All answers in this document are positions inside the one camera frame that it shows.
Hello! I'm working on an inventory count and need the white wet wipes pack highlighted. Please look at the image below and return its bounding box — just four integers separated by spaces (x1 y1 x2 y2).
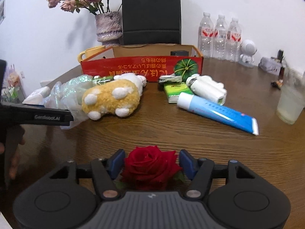
22 86 51 105

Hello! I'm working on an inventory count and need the green tissue pack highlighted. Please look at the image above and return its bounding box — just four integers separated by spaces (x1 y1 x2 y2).
163 82 193 103

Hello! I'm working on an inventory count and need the white handheld fan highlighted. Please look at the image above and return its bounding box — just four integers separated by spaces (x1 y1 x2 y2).
186 73 227 106

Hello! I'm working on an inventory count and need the iridescent plastic bag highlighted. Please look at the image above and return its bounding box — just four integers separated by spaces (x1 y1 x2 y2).
42 74 93 130

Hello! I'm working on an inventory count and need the right water bottle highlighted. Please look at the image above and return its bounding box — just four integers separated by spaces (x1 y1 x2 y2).
225 18 241 62

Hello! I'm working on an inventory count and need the black paper bag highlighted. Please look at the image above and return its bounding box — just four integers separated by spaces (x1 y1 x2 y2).
122 0 181 45

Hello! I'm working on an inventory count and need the grey power adapter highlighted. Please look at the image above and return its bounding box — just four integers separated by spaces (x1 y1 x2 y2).
171 50 189 56

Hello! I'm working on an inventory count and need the person left hand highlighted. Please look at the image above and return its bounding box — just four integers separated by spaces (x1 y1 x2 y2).
1 125 25 185

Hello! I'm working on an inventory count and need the dark snack packet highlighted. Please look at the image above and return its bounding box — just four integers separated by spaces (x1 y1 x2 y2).
270 79 283 90

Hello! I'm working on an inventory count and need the red cardboard box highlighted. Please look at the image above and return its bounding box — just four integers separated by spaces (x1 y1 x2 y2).
81 44 204 82

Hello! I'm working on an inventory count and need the black charger on cable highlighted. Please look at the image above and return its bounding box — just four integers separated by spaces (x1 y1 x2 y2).
277 50 284 62

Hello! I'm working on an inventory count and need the yellow mug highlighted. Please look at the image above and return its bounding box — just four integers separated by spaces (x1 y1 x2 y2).
78 46 105 63

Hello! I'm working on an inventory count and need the red rose flower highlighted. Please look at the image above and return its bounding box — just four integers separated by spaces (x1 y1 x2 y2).
119 145 182 191

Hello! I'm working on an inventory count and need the green spray bottle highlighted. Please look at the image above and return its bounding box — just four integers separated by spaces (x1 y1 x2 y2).
92 76 114 86

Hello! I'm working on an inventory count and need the white robot figurine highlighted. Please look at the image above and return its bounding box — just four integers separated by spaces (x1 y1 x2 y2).
238 39 257 68

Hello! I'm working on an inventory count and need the yellow white plush toy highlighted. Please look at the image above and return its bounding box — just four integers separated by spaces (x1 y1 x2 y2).
82 73 147 120

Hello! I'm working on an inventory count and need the water bottle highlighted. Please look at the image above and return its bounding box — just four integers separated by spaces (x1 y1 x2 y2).
198 12 214 58
225 18 241 62
213 15 228 60

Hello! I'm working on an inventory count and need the small white wrapped packet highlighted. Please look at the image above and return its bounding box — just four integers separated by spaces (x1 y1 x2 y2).
158 75 182 84

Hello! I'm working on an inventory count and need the blue cream tube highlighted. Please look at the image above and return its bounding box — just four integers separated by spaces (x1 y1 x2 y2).
177 93 259 135

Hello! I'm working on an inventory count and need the left water bottle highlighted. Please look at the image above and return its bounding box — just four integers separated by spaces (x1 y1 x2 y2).
198 12 214 58

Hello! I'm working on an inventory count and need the plastic cup with drink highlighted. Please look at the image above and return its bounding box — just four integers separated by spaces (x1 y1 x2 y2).
276 65 304 125

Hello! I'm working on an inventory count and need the purple ceramic vase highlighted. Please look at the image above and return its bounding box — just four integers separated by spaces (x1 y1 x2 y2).
95 11 123 47

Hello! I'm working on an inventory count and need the middle water bottle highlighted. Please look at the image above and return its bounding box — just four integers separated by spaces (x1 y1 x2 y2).
213 15 228 60

